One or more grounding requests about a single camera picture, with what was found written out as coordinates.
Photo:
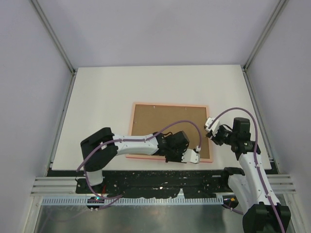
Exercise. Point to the aluminium front rail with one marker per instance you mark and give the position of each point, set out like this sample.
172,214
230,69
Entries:
52,186

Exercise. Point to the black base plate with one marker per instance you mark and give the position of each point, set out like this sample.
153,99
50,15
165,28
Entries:
164,176

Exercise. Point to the right aluminium corner post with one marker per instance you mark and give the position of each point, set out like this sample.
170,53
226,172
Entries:
273,18

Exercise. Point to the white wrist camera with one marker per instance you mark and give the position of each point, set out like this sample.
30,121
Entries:
190,156
212,125

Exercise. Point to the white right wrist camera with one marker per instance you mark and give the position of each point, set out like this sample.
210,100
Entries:
212,125

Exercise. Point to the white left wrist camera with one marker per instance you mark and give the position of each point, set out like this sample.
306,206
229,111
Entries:
190,156

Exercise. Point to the left aluminium corner post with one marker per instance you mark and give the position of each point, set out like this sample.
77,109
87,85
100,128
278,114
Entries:
49,29

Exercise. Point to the aluminium corner post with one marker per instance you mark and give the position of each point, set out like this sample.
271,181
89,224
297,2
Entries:
49,29
273,18

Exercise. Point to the white slotted cable duct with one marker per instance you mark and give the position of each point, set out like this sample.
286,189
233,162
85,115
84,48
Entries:
86,200

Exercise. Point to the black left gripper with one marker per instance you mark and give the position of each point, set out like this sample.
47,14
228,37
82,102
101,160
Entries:
179,160

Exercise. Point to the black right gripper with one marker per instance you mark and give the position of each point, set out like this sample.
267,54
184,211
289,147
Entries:
215,138

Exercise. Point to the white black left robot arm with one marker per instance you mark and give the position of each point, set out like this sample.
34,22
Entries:
101,147

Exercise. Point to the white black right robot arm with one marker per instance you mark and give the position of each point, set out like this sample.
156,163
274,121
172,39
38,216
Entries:
261,209

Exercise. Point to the pink picture frame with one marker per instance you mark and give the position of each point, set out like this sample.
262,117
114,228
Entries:
149,118

